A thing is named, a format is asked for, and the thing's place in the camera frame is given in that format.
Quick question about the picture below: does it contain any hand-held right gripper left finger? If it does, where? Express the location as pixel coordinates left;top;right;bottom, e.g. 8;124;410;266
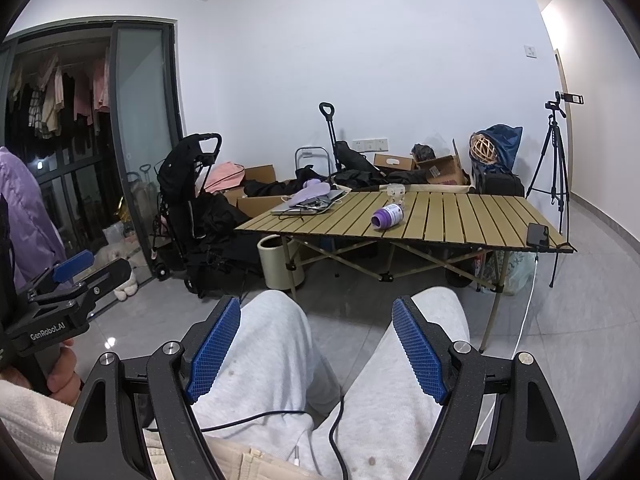
52;295;243;480

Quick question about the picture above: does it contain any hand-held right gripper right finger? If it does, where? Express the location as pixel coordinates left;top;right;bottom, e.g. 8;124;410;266
391;295;581;480

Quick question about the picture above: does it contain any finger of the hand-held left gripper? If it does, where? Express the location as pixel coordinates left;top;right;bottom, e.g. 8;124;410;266
25;250;94;301
70;258;133;312

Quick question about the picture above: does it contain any person's left forearm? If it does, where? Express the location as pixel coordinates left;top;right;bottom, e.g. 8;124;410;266
0;379;81;478

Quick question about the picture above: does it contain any person's left hand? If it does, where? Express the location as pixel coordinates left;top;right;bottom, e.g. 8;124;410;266
47;341;84;405

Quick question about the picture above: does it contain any white plush toy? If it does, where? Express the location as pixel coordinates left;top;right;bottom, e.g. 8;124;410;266
96;244;139;302

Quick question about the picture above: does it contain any person's left leg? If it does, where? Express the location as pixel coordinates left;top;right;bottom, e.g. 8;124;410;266
191;290;342;443

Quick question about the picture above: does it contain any person's leg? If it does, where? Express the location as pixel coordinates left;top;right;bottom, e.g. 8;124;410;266
307;287;472;480
191;290;342;443

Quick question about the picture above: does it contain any person's right leg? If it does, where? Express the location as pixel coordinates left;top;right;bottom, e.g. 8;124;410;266
307;287;472;480

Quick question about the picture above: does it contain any purple puffer jacket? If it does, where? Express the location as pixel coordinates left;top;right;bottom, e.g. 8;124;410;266
0;146;69;292

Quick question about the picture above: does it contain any white waste bin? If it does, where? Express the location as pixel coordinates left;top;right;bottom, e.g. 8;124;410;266
257;234;306;291

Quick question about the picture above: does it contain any pile of black clothes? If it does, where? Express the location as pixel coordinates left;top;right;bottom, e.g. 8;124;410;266
189;191;263;286

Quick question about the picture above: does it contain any person's cream jacket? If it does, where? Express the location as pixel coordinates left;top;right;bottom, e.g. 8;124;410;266
142;427;326;480

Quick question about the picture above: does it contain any pale plastic bag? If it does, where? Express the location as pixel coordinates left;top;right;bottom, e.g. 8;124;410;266
491;251;537;296

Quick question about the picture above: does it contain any black stroller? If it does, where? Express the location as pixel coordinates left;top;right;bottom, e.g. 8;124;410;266
151;132;251;297

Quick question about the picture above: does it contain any folding slatted table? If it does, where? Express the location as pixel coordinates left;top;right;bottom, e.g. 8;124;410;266
234;191;577;353

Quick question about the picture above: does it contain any purple and white bottle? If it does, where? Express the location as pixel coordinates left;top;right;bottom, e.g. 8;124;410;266
370;203;405;229

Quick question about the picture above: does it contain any plain open cardboard box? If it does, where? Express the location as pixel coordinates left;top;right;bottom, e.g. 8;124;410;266
236;194;287;219
235;164;279;187

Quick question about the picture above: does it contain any sliding glass door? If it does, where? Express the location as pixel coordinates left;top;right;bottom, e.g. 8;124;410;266
109;21;187;273

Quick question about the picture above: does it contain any pink clothing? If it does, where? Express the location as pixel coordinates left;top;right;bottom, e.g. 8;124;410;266
206;161;246;194

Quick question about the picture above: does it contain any black smartphone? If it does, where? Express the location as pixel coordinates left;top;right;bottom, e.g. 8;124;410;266
526;223;550;250

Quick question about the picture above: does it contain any grey laptop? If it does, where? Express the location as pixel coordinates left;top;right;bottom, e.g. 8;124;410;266
271;189;349;216

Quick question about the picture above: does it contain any row of hanging clothes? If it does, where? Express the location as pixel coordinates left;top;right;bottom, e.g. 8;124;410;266
5;47;112;142

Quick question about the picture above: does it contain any open cardboard box with label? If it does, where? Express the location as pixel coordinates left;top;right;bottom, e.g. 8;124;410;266
416;139;470;187

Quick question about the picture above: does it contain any purple cloth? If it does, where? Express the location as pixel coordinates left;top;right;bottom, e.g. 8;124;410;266
289;181;331;207

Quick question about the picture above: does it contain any black suitcase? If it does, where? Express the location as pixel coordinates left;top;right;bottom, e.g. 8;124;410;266
474;172;525;197

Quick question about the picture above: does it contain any flat cardboard box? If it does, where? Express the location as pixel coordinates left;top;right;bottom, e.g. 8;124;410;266
373;153;417;172

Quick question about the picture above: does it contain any black folded wagon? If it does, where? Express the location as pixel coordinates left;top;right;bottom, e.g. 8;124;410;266
318;102;387;187

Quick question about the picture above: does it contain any woven rattan ball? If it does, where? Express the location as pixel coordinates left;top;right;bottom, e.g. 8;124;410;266
469;132;501;164

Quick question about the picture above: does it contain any blue fabric bag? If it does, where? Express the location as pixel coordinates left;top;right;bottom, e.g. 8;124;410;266
472;124;524;177

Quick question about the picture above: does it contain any black tripod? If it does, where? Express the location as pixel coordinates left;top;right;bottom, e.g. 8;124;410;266
525;107;571;289

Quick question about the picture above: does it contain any thin black cable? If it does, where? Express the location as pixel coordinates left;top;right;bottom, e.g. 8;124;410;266
204;410;316;433

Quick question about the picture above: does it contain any white charging cable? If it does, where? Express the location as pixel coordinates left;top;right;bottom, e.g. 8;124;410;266
475;247;541;441

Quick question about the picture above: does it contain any grey folding cart frame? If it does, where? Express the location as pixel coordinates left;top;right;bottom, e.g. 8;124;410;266
294;146;329;172

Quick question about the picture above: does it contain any camera on tripod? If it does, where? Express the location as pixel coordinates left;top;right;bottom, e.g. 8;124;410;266
544;91;584;117

